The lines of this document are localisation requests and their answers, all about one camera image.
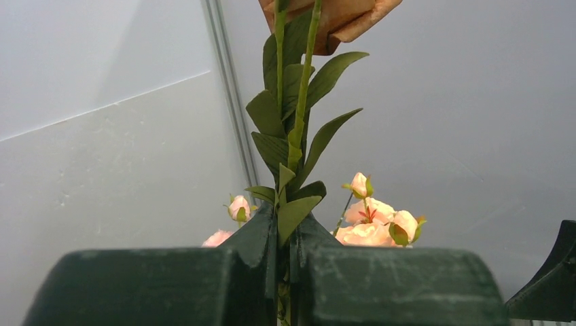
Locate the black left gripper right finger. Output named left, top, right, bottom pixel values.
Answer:
left=290, top=216, right=509, bottom=325

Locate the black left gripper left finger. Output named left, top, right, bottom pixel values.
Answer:
left=24, top=203, right=276, bottom=325

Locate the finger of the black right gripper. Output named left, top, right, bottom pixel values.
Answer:
left=505, top=220, right=575, bottom=322

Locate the brown wilted flower stem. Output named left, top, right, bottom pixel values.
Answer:
left=246, top=1, right=398, bottom=325

